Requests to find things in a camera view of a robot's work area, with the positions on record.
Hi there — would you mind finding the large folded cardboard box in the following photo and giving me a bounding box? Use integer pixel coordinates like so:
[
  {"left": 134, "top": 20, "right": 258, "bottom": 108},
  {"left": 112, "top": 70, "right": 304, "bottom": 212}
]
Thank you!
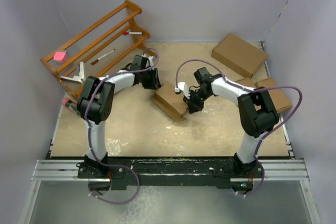
[{"left": 211, "top": 33, "right": 268, "bottom": 78}]

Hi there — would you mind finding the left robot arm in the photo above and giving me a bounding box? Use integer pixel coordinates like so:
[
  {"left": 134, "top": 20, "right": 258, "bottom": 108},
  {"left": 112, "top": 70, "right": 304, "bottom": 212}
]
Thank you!
[{"left": 77, "top": 54, "right": 161, "bottom": 178}]

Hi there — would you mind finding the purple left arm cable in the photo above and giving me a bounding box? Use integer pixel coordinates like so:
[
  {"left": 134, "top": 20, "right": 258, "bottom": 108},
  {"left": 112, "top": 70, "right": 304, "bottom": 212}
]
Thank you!
[{"left": 87, "top": 48, "right": 160, "bottom": 205}]

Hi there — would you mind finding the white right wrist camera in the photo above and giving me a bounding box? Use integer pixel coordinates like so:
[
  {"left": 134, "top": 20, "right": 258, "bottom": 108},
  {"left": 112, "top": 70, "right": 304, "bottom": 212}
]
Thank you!
[{"left": 174, "top": 82, "right": 190, "bottom": 99}]

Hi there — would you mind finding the brown capped white marker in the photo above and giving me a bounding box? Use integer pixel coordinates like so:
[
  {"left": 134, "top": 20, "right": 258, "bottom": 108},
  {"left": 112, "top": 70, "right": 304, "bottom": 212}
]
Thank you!
[{"left": 90, "top": 48, "right": 115, "bottom": 66}]

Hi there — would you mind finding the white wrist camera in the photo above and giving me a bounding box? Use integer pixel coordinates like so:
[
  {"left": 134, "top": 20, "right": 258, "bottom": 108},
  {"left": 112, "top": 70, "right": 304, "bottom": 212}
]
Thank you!
[
  {"left": 174, "top": 82, "right": 190, "bottom": 99},
  {"left": 142, "top": 54, "right": 156, "bottom": 66}
]

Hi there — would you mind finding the medium folded cardboard box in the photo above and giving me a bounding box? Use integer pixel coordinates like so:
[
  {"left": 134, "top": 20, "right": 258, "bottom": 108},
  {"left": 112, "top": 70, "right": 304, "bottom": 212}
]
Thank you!
[{"left": 236, "top": 78, "right": 256, "bottom": 90}]

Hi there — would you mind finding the orange wooden rack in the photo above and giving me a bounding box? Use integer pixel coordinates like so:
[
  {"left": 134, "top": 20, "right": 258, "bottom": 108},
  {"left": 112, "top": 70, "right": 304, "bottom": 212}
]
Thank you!
[{"left": 40, "top": 0, "right": 155, "bottom": 100}]

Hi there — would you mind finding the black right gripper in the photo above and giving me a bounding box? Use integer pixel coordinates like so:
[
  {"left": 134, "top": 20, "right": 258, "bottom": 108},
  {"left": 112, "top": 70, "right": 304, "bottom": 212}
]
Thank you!
[{"left": 183, "top": 88, "right": 212, "bottom": 114}]

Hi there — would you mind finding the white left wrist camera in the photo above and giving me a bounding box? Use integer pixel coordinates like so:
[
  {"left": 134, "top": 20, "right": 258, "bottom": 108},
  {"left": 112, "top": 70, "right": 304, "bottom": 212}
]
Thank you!
[{"left": 142, "top": 54, "right": 156, "bottom": 66}]

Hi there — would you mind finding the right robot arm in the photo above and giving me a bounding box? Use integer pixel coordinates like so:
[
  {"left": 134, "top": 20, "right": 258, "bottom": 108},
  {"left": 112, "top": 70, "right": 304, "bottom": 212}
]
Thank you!
[{"left": 174, "top": 67, "right": 279, "bottom": 177}]

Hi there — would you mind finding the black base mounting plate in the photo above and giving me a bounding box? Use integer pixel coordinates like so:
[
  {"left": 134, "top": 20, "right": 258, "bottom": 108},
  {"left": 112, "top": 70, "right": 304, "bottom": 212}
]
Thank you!
[{"left": 76, "top": 156, "right": 265, "bottom": 191}]

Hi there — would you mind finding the pink eraser block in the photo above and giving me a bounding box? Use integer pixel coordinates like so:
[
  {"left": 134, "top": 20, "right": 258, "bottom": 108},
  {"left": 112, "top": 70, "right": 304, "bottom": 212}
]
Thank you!
[{"left": 53, "top": 50, "right": 68, "bottom": 63}]

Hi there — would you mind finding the red capped white marker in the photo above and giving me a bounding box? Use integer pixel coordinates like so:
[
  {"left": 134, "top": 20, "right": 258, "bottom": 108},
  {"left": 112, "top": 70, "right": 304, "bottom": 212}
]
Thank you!
[{"left": 122, "top": 31, "right": 142, "bottom": 35}]

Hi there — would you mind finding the small folded cardboard box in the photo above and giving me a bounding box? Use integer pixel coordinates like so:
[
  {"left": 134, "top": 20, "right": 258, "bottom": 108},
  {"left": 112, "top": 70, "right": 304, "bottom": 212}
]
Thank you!
[{"left": 255, "top": 78, "right": 292, "bottom": 113}]

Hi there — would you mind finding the white angled bracket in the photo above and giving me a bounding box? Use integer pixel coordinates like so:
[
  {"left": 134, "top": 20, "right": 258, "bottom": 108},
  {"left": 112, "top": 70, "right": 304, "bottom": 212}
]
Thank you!
[{"left": 60, "top": 61, "right": 86, "bottom": 84}]

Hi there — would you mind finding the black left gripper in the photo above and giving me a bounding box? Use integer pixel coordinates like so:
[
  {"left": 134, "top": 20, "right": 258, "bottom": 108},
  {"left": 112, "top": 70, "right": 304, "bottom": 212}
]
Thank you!
[{"left": 141, "top": 68, "right": 163, "bottom": 90}]

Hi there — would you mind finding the aluminium frame rail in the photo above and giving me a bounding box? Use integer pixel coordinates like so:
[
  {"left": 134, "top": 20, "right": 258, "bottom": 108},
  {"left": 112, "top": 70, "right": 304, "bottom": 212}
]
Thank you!
[{"left": 33, "top": 159, "right": 309, "bottom": 180}]

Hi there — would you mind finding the pink capped green can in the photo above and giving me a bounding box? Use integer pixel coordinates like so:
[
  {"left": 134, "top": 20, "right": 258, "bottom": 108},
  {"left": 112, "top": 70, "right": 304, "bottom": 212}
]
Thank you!
[{"left": 61, "top": 98, "right": 78, "bottom": 115}]

